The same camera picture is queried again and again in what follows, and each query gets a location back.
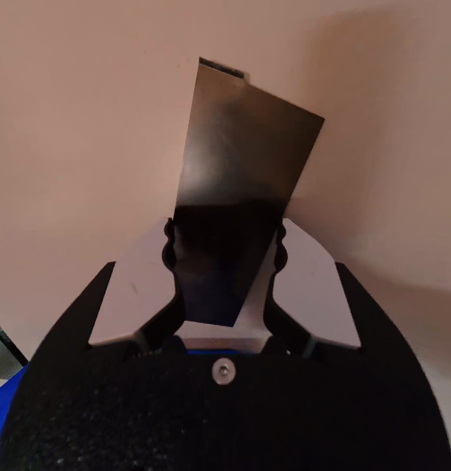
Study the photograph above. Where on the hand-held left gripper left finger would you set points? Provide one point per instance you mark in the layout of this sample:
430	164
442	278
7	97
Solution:
137	287

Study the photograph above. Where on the blue plastic bin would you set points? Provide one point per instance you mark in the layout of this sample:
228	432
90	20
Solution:
1	412

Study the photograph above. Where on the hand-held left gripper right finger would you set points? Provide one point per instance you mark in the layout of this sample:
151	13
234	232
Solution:
313	294

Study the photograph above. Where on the black bin divider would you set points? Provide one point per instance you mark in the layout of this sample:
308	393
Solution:
240	165

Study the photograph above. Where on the grey desk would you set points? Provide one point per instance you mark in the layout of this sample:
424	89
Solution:
82	128

